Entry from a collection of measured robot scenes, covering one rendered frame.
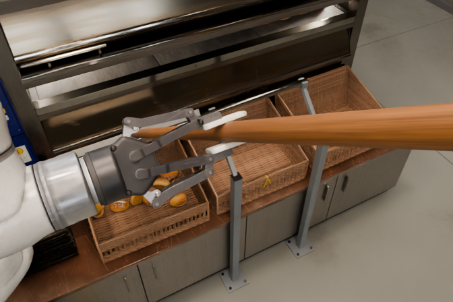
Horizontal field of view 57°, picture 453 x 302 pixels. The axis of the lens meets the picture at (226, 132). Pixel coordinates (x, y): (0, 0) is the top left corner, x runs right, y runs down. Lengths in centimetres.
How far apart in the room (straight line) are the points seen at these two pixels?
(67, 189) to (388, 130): 38
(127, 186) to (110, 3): 135
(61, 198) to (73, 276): 161
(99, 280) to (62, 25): 113
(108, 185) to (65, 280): 162
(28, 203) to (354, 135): 37
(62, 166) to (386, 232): 264
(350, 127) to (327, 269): 245
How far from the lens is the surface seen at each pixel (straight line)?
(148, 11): 190
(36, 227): 55
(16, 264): 149
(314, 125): 39
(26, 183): 55
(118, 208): 223
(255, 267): 271
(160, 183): 226
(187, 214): 206
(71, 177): 54
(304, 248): 280
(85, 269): 215
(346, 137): 35
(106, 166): 55
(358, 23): 269
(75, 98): 203
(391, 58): 458
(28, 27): 183
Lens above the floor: 239
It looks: 44 degrees down
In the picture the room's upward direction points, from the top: straight up
